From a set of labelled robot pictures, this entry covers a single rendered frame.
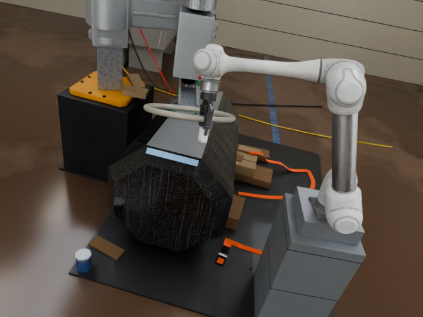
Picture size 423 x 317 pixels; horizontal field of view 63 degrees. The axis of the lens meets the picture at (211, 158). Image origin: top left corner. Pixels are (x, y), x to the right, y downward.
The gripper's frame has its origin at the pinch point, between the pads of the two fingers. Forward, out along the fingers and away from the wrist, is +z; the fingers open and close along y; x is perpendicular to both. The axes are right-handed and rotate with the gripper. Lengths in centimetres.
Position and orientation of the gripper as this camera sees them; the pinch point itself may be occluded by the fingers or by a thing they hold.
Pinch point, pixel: (203, 134)
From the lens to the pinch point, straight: 164.1
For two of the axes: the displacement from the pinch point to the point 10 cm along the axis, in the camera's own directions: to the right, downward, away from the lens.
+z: -1.3, 9.7, 2.0
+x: -9.2, -0.4, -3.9
